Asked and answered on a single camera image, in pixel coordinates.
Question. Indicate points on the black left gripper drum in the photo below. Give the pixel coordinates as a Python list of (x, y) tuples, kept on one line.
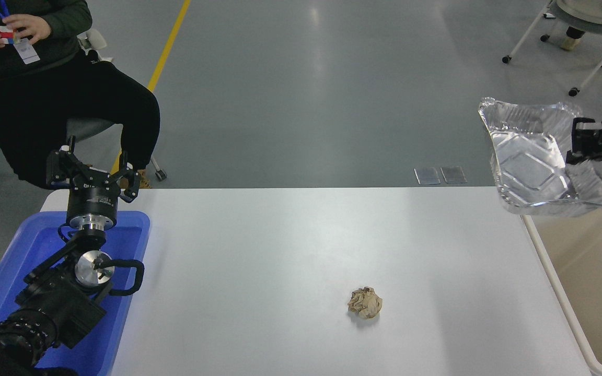
[(93, 201)]

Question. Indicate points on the silver foil tray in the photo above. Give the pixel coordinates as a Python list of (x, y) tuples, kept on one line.
[(531, 167)]

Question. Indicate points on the colourful puzzle cube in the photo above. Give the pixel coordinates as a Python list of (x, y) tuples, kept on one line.
[(7, 34)]

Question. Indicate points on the seated person's left forearm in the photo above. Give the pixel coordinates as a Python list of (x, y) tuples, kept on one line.
[(68, 21)]

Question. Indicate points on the silver floor plate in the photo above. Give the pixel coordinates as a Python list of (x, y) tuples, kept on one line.
[(427, 176), (453, 175)]

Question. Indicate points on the seated person's left hand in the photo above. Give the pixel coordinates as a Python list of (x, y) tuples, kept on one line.
[(32, 27)]

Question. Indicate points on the blue plastic tray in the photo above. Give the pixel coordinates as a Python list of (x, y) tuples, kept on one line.
[(131, 235)]

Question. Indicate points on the seated person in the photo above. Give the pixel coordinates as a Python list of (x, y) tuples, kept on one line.
[(60, 109)]

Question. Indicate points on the large pale bin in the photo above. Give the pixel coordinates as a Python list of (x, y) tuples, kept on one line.
[(593, 282)]

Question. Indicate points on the white badge card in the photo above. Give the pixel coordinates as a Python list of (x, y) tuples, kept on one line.
[(26, 51)]

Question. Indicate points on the crumpled tan paper ball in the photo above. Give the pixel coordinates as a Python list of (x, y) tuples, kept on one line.
[(365, 303)]

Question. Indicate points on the white wheeled chair frame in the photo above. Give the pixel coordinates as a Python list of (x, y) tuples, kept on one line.
[(593, 10)]

